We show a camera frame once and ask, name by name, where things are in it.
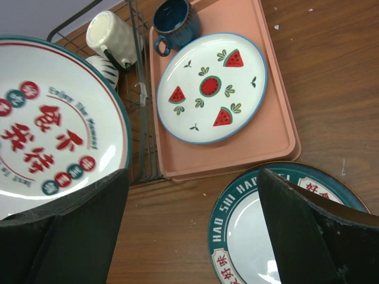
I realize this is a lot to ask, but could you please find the chinese text plate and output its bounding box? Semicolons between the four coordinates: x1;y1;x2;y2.
1;35;131;219

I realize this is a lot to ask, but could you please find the white bowl orange rim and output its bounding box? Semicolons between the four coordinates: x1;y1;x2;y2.
85;55;120;89

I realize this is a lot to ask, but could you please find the green rim hao shi plate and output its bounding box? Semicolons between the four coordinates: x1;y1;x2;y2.
208;162;369;283

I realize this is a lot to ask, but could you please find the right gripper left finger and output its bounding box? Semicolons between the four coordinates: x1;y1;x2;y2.
1;169;129;283

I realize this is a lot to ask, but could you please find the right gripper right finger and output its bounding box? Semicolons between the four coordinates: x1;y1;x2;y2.
257;168;378;283

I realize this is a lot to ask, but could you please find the blue ceramic mug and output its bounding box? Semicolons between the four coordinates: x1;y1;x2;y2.
153;0;201;57

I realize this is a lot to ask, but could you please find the black wire dish rack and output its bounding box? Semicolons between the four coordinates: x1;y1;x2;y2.
47;1;162;186

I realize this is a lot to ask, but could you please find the watermelon pattern plate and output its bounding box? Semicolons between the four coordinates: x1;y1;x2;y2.
156;33;268;144

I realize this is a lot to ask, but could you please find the cream mug black handle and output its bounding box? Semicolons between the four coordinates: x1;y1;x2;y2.
86;11;138;73

